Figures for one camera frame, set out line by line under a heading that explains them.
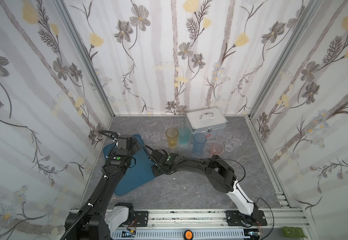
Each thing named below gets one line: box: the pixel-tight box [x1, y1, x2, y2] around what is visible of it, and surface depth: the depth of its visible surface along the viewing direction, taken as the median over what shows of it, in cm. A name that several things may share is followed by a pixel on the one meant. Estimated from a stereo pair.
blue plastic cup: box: [192, 133, 207, 155], surface depth 95 cm
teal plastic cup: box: [178, 127, 190, 145], surface depth 106 cm
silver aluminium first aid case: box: [185, 107, 228, 144], surface depth 100 cm
